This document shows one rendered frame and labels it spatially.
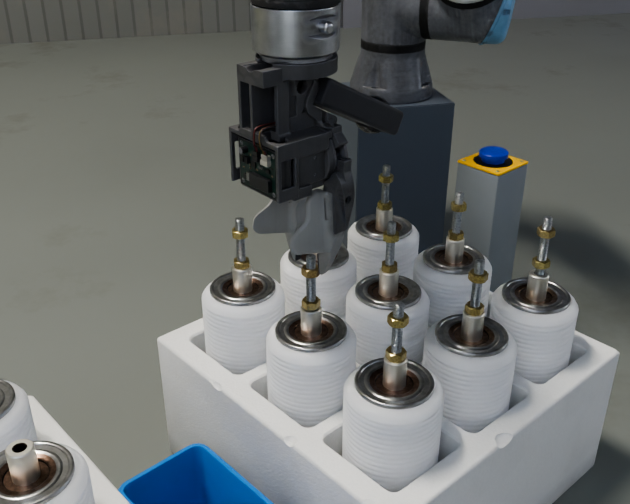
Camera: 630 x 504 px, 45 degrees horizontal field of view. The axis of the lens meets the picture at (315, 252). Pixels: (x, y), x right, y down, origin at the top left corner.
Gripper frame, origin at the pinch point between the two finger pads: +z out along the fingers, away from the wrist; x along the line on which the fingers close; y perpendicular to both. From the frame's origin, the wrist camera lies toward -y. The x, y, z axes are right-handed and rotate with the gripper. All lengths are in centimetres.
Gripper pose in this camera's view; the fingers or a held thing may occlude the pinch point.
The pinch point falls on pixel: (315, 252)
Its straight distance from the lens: 75.7
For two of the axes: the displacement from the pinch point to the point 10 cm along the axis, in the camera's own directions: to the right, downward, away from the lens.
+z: 0.0, 8.8, 4.7
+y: -7.5, 3.1, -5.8
